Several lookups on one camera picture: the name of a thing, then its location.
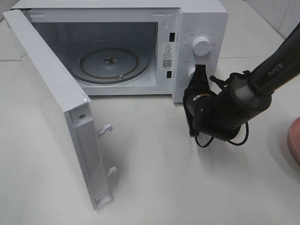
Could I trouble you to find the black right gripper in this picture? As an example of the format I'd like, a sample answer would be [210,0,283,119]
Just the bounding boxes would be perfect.
[183,65,222,136]

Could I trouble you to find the white microwave oven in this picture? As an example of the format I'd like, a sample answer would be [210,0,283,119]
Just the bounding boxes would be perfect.
[3,0,228,209]

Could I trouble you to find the pink round plate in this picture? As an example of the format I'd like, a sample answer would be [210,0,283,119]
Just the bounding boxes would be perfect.
[288,117,300,165]

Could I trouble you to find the white lower microwave knob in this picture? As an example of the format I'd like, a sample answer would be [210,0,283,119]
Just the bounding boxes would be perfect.
[188,67,195,81]

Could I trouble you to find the white microwave knob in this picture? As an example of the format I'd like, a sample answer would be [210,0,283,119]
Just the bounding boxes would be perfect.
[192,35,212,56]
[188,67,195,81]

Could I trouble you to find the white upper microwave knob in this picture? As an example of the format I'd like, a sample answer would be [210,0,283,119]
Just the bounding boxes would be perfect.
[192,35,212,56]

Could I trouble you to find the glass microwave turntable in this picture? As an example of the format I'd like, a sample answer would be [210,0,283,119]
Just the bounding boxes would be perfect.
[66,39,154,84]

